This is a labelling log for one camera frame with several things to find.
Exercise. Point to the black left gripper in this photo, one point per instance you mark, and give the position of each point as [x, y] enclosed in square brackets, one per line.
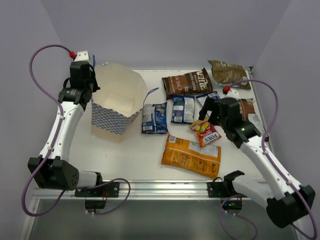
[92, 81]

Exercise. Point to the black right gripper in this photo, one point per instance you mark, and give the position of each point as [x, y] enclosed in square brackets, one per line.
[210, 104]

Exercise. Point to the blue white snack bag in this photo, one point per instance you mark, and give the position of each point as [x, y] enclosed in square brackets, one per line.
[213, 96]

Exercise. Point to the brown kettle chips bag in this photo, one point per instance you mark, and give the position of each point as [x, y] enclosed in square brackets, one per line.
[191, 83]

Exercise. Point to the dark blue snack bag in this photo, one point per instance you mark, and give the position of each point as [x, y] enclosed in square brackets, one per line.
[183, 109]

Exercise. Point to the colourful red candy bag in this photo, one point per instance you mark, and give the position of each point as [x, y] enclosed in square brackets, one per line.
[205, 132]

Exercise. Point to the light blue snack bag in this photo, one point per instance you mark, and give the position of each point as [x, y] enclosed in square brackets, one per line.
[225, 73]

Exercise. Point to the dark brown chips bag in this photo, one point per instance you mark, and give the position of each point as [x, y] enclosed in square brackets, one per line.
[247, 109]

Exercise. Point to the blue checkered paper bag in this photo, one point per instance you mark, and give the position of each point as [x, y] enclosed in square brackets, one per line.
[119, 101]

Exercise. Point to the orange brown snack bag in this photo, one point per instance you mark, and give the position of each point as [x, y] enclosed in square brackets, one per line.
[191, 156]

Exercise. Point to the blue white milk snack pack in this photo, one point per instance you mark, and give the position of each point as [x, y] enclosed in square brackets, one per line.
[154, 119]

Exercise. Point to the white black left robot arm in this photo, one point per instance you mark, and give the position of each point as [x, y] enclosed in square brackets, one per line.
[51, 168]

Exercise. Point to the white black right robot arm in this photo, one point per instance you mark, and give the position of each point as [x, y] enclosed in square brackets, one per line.
[284, 198]

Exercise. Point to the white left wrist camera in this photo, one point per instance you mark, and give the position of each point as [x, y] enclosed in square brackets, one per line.
[80, 56]

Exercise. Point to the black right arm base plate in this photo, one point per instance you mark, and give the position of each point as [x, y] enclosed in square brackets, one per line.
[231, 200]

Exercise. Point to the aluminium mounting rail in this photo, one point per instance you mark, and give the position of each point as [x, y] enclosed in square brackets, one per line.
[183, 190]

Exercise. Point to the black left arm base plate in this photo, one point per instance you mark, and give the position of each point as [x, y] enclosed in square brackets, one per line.
[96, 198]

